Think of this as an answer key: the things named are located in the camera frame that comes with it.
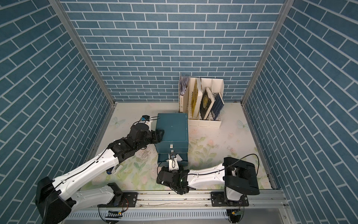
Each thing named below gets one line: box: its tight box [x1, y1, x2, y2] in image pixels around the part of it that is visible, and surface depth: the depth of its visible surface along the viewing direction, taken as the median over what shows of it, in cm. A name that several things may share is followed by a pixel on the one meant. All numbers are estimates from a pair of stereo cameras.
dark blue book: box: [210, 92, 225, 121], surface depth 104 cm
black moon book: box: [199, 86, 215, 120], surface depth 101 cm
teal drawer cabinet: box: [154, 112, 189, 154], surface depth 77 cm
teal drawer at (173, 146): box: [154, 140, 189, 154], surface depth 77 cm
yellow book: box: [191, 77, 203, 119], surface depth 98 cm
